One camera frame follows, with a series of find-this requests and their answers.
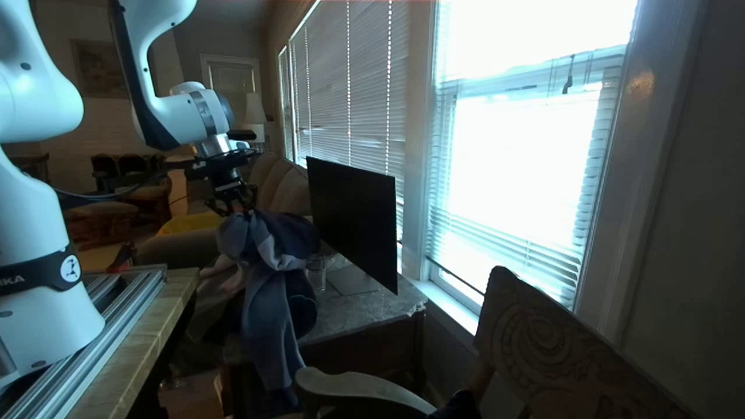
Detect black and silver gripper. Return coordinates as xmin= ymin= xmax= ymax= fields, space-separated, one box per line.
xmin=186 ymin=149 xmax=255 ymax=217

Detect blue and white jersey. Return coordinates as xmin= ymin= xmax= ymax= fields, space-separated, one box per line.
xmin=218 ymin=211 xmax=318 ymax=416

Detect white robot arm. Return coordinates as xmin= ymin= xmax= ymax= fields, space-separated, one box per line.
xmin=0 ymin=0 xmax=234 ymax=384

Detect aluminium rail robot base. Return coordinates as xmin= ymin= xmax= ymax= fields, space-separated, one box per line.
xmin=0 ymin=267 xmax=197 ymax=419

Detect yellow cloth on sofa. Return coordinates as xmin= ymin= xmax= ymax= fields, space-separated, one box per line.
xmin=158 ymin=211 xmax=221 ymax=237

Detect beige sofa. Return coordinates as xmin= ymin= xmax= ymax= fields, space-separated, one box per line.
xmin=128 ymin=151 xmax=317 ymax=270

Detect dark wooden dining chairs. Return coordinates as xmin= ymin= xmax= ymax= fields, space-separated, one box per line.
xmin=65 ymin=154 xmax=172 ymax=248

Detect black flat screen tv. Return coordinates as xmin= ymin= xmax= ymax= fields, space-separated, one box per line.
xmin=307 ymin=159 xmax=398 ymax=293

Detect white window blinds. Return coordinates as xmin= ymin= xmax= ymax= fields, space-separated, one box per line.
xmin=276 ymin=0 xmax=640 ymax=305

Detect wooden chair with blue cushion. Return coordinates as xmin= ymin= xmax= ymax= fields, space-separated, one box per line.
xmin=295 ymin=266 xmax=697 ymax=419

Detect framed wall picture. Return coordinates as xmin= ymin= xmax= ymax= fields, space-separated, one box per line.
xmin=71 ymin=40 xmax=128 ymax=97

